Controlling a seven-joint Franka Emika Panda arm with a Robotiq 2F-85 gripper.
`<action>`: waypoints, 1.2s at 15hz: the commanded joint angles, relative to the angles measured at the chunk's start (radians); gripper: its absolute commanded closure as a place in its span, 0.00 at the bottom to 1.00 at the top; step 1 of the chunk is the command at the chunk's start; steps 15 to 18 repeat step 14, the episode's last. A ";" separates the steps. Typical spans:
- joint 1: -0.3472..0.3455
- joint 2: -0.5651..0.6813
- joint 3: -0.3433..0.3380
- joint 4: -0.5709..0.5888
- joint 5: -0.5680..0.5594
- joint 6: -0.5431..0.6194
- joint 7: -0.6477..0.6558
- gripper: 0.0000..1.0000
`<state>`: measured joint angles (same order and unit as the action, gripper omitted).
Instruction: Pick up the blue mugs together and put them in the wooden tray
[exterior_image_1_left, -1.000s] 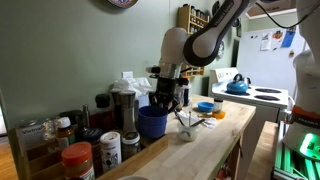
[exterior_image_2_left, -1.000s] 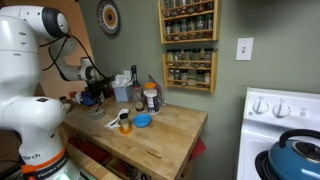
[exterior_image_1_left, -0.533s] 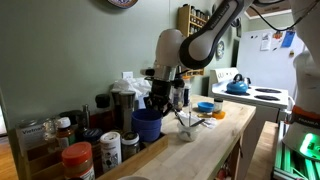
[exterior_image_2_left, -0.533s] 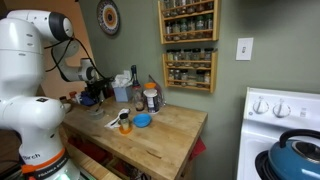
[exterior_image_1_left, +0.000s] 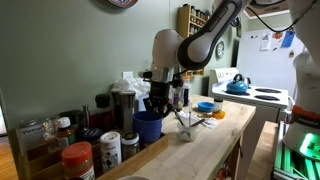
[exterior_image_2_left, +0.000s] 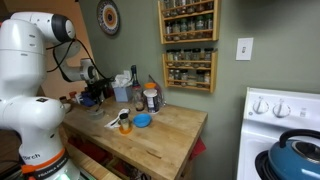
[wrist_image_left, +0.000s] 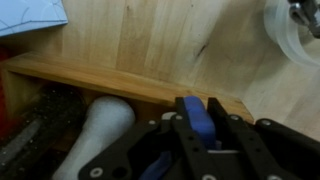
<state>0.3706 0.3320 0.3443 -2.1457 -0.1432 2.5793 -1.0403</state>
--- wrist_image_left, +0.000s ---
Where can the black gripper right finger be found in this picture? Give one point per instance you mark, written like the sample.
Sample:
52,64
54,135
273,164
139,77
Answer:
253,146

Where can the wooden tray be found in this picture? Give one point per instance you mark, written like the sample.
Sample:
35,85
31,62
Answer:
110,81

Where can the clear plastic container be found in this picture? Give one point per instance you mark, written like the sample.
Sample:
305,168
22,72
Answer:
283,36

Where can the blue tissue box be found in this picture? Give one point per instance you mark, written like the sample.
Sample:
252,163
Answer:
30,13

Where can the white grinder steel cap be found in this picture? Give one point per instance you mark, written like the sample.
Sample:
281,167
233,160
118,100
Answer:
100,130

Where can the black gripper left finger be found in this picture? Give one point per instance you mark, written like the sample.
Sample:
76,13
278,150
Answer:
186,140

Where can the dark pepper grinder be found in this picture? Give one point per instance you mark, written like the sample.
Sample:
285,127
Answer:
36,133

